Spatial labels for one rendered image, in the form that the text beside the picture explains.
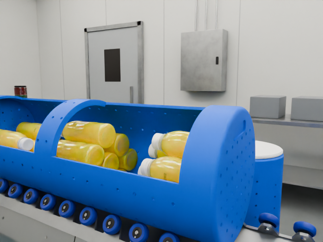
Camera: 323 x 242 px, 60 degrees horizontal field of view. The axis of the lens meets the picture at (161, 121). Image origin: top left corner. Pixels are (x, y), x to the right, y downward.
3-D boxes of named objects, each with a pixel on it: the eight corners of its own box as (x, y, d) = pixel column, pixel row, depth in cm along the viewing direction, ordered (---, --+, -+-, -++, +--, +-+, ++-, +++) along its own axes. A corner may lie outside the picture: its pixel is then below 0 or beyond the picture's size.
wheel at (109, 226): (121, 216, 62) (125, 218, 64) (106, 210, 65) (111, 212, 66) (112, 236, 61) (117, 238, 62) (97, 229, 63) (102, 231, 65)
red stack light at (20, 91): (18, 95, 149) (18, 87, 149) (11, 94, 152) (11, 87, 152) (30, 94, 155) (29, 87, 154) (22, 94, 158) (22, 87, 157)
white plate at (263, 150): (227, 136, 126) (227, 139, 126) (192, 147, 105) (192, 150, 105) (292, 145, 108) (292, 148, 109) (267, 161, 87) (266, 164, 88)
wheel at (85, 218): (96, 208, 66) (101, 210, 68) (83, 202, 69) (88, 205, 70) (87, 227, 64) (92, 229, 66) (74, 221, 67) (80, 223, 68)
